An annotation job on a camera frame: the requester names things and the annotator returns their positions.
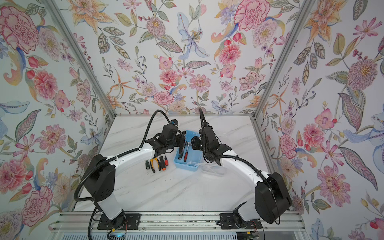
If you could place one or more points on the orange black handled screwdriver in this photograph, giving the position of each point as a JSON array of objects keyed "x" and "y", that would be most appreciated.
[{"x": 162, "y": 166}]

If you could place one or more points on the blue plastic tool box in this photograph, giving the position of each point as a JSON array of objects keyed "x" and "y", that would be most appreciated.
[{"x": 194, "y": 156}]

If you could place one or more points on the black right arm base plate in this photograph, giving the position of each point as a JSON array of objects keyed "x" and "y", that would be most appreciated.
[{"x": 231, "y": 221}]

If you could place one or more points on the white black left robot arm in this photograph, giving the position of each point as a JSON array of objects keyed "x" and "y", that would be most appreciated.
[{"x": 98, "y": 183}]

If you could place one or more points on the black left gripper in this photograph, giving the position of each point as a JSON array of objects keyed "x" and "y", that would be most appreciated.
[{"x": 181, "y": 138}]

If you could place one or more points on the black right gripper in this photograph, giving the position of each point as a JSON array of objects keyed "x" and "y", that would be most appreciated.
[{"x": 194, "y": 144}]

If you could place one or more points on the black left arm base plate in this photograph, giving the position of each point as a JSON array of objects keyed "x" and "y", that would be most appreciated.
[{"x": 128, "y": 221}]

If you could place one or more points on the red handled small screwdriver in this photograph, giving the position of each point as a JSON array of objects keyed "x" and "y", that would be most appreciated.
[{"x": 166, "y": 161}]

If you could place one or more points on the aluminium corner frame post right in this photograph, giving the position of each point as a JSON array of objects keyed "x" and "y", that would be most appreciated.
[{"x": 303, "y": 13}]

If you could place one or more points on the yellow handled pliers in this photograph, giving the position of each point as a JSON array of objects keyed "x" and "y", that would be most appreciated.
[{"x": 155, "y": 165}]

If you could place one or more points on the clear plastic box lid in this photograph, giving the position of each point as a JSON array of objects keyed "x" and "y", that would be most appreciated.
[{"x": 212, "y": 169}]

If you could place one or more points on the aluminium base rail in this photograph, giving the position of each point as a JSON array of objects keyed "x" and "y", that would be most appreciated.
[{"x": 176, "y": 226}]

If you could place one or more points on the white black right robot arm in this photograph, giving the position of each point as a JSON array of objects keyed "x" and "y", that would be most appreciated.
[{"x": 270, "y": 198}]

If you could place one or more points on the aluminium corner frame post left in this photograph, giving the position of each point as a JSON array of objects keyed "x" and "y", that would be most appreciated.
[{"x": 58, "y": 18}]

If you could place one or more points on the aluminium corner frame post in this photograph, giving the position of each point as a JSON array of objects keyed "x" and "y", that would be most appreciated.
[
  {"x": 303, "y": 13},
  {"x": 58, "y": 18}
]

